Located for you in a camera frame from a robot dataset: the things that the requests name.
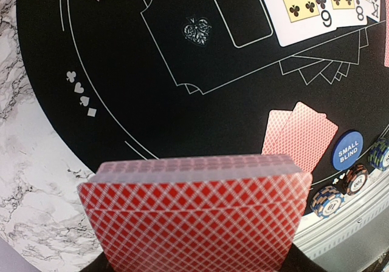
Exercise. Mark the red playing card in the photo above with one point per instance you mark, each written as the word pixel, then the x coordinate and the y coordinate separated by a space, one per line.
pixel 276 122
pixel 305 137
pixel 386 57

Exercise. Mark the red playing card deck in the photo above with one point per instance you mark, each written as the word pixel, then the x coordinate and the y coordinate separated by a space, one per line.
pixel 223 213

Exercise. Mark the white red poker chip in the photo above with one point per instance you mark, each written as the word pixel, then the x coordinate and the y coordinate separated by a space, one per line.
pixel 326 202

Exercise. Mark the blue small blind button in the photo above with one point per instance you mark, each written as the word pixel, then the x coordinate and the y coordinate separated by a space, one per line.
pixel 347 150

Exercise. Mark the white red chip stack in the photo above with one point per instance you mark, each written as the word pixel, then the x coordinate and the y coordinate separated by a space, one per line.
pixel 355 179

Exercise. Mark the round black poker mat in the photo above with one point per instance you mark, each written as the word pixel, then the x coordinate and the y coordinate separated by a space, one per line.
pixel 131 79

